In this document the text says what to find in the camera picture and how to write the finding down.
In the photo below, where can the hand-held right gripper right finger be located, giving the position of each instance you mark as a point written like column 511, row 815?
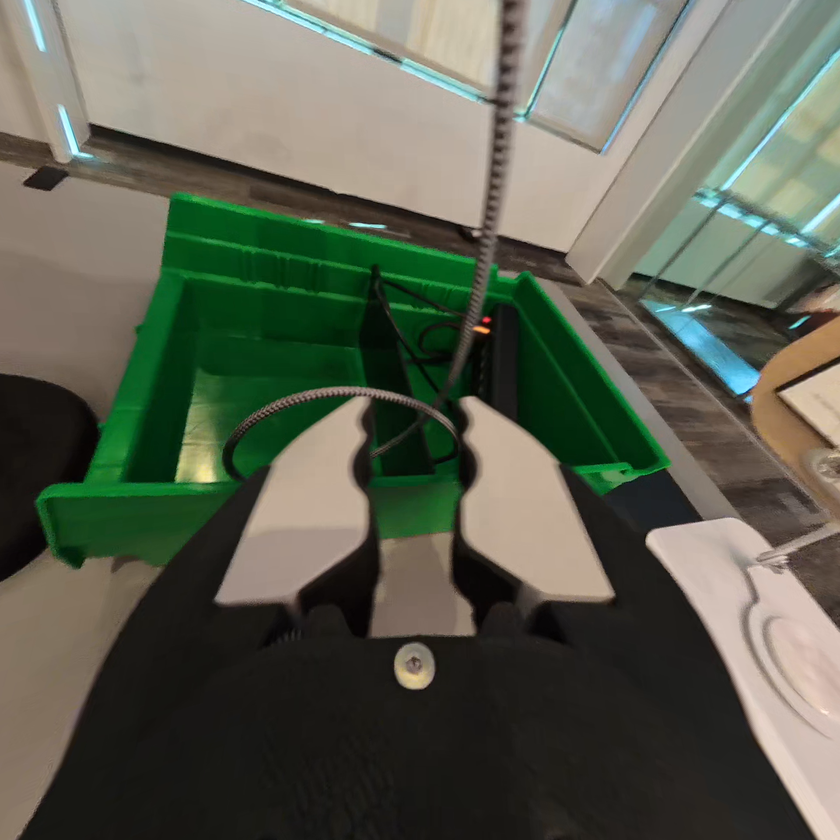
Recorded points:
column 525, row 518

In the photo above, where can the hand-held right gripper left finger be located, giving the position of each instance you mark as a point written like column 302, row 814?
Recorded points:
column 302, row 518

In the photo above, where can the grey usb hub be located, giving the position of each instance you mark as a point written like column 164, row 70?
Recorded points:
column 502, row 361

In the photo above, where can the green plastic bin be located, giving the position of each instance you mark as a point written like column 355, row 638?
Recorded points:
column 275, row 315

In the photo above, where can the black textured pad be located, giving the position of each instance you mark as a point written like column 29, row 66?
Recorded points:
column 39, row 472

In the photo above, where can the instruction poster on board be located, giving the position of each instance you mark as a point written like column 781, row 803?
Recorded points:
column 774, row 420

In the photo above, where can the black floor outlet cover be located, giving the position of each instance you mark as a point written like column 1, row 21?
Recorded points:
column 44, row 178

